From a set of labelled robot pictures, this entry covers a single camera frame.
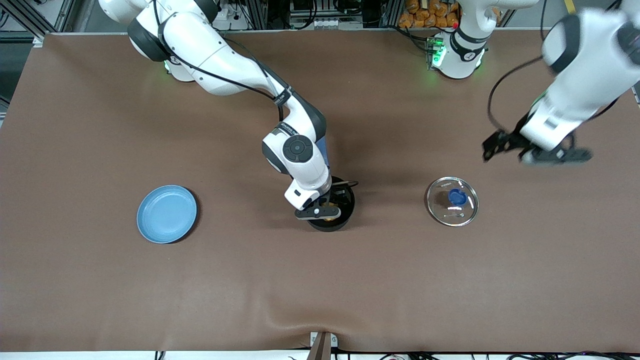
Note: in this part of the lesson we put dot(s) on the blue plate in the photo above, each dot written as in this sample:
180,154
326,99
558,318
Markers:
167,215

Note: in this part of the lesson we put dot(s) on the glass lid with blue knob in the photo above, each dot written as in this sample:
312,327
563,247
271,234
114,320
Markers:
457,196

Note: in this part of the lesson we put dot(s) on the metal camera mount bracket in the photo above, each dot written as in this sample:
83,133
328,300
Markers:
322,345

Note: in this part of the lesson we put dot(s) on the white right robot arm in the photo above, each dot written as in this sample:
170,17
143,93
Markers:
210,55

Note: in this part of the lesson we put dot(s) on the metal corner clamp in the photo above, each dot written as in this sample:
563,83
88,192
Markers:
38,41

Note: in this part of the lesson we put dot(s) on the aluminium frame brace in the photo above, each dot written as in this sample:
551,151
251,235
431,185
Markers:
62,15

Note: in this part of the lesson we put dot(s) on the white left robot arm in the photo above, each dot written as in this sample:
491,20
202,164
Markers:
580,90

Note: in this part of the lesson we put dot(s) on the white power strip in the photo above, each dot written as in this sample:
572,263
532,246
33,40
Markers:
232,15

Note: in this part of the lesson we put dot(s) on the aluminium frame post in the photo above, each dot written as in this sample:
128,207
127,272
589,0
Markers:
256,12
390,12

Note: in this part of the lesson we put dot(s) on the orange toy food pile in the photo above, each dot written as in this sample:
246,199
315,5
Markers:
425,15

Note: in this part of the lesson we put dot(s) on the brown table mat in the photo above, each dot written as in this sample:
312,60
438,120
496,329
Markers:
450,275

